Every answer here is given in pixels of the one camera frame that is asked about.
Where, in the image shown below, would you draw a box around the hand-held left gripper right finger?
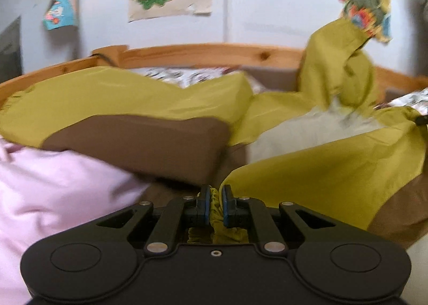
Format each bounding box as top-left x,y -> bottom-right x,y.
222,184 -> 337,256

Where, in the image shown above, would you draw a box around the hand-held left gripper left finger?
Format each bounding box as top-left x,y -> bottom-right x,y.
96,184 -> 212,256

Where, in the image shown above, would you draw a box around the olive and brown jacket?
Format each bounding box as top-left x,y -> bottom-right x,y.
0,19 -> 428,248

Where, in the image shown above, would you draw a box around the floral patterned bedspread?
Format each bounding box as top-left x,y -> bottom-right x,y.
132,67 -> 428,115

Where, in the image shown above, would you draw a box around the pink bed sheet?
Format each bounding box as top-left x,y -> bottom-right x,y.
0,139 -> 152,305

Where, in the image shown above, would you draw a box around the dark flat screen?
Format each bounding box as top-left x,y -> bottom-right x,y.
0,16 -> 22,82

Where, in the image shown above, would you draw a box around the wooden bed frame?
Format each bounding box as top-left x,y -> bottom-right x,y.
0,43 -> 428,98

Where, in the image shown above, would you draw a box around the white wall pipe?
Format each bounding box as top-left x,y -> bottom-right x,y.
222,0 -> 235,44

